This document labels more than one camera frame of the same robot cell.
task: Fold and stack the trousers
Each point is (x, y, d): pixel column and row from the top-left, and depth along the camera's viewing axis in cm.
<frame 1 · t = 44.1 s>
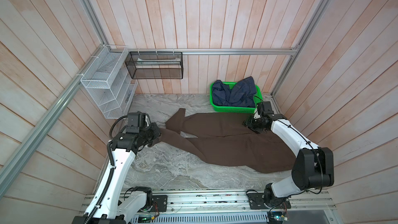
left hand: (159, 133, 75), fingers closed
right hand: (245, 124, 90), fingers open
brown trousers: (223, 139, 96), point 2 cm above the table
navy blue trousers: (241, 95, 112), point 8 cm above the table

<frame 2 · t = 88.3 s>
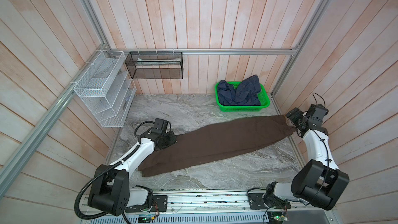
left hand: (174, 142, 87), fingers open
right hand: (295, 113, 83), fingers open
brown trousers: (214, 141, 94), point 3 cm above the table
the other named things where they were.

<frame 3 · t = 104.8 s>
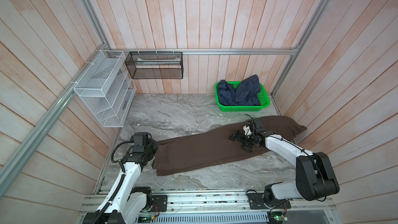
left hand: (158, 145, 84), fingers closed
right hand: (233, 140, 90), fingers open
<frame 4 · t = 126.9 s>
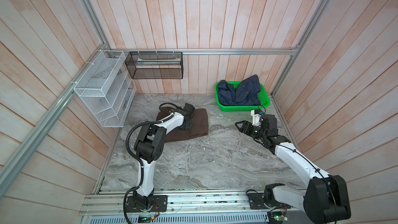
left hand: (180, 128, 99), fingers open
right hand: (238, 124, 85), fingers open
brown trousers: (199, 120, 103), point 4 cm above the table
the other named things where they were.

